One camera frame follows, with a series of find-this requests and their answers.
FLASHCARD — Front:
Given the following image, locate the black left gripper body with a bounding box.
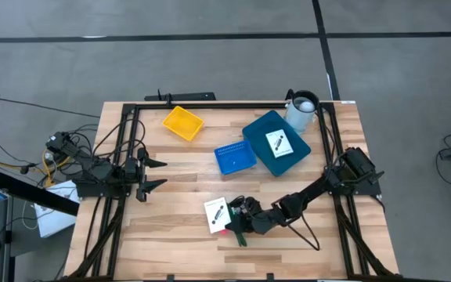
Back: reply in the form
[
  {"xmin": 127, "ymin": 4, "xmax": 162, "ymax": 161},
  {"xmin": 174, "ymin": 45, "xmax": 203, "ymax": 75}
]
[{"xmin": 122, "ymin": 157, "xmax": 145, "ymax": 185}]

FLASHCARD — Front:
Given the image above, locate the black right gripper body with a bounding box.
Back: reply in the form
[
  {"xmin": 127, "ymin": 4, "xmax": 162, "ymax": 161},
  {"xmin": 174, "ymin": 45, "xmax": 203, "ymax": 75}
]
[{"xmin": 252, "ymin": 208, "xmax": 287, "ymax": 235}]

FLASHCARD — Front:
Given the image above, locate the green braided cable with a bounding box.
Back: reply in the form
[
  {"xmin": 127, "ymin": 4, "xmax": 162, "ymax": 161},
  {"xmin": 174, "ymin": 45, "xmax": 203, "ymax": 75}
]
[{"xmin": 231, "ymin": 229, "xmax": 250, "ymax": 248}]

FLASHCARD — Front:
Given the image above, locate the white product box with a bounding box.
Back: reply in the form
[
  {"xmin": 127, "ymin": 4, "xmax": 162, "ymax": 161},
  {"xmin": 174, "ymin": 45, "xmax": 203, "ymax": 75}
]
[
  {"xmin": 204, "ymin": 196, "xmax": 233, "ymax": 235},
  {"xmin": 265, "ymin": 128, "xmax": 294, "ymax": 159}
]

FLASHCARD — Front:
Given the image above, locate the large teal plastic bin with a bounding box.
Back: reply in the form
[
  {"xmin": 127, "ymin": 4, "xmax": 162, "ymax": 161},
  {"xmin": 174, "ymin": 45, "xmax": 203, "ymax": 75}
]
[{"xmin": 242, "ymin": 110, "xmax": 312, "ymax": 178}]

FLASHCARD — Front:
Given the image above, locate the yellow plastic basket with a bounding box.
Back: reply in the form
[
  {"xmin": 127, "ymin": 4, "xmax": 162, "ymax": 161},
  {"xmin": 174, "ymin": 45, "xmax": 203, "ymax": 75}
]
[{"xmin": 162, "ymin": 105, "xmax": 205, "ymax": 142}]

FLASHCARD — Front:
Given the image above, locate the small blue plastic basket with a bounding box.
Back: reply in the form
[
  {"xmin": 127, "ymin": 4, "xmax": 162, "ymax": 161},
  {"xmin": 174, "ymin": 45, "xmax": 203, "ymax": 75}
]
[{"xmin": 213, "ymin": 139, "xmax": 258, "ymax": 175}]

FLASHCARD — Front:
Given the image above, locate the black bar with antennas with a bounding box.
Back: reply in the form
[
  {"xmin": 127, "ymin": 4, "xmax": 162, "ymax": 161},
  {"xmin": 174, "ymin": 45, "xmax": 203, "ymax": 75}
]
[{"xmin": 143, "ymin": 89, "xmax": 218, "ymax": 102}]

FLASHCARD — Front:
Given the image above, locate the white cardboard box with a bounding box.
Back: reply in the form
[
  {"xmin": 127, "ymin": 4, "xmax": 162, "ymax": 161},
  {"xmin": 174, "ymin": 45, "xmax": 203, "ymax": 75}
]
[{"xmin": 33, "ymin": 179, "xmax": 82, "ymax": 239}]

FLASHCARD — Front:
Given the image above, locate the black desk edge beam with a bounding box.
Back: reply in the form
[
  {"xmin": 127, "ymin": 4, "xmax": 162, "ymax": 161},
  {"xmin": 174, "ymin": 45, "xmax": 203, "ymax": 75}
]
[{"xmin": 0, "ymin": 169, "xmax": 81, "ymax": 217}]

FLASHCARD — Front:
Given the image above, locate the pale blue tumbler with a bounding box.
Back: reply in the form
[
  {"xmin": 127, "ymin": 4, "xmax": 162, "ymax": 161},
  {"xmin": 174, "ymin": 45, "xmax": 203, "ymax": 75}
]
[{"xmin": 284, "ymin": 89, "xmax": 321, "ymax": 136}]

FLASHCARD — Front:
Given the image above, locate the black aluminium table frame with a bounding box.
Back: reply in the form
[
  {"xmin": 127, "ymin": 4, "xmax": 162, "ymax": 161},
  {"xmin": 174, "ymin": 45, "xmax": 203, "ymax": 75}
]
[{"xmin": 68, "ymin": 100, "xmax": 397, "ymax": 281}]

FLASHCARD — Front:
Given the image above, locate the yellow cable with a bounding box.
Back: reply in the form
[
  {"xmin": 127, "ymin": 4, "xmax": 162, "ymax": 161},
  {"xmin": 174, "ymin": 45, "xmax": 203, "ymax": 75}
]
[{"xmin": 41, "ymin": 150, "xmax": 71, "ymax": 188}]

